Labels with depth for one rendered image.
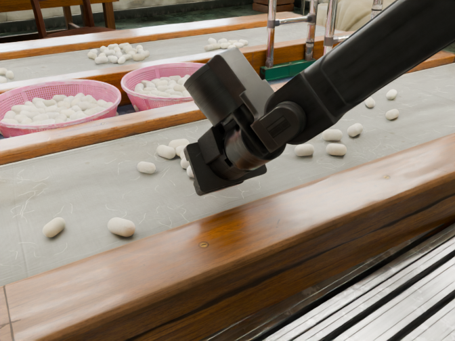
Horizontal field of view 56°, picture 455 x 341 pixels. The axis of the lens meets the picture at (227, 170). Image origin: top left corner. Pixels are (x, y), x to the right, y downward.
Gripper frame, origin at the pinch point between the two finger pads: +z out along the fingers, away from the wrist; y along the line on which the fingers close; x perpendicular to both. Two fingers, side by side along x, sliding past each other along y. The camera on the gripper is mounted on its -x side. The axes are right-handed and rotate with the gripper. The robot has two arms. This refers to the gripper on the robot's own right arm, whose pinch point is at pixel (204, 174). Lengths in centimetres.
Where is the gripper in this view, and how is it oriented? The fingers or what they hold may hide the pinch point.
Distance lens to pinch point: 64.3
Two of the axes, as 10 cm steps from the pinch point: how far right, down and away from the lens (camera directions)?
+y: -8.6, 2.5, -4.3
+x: 3.3, 9.4, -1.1
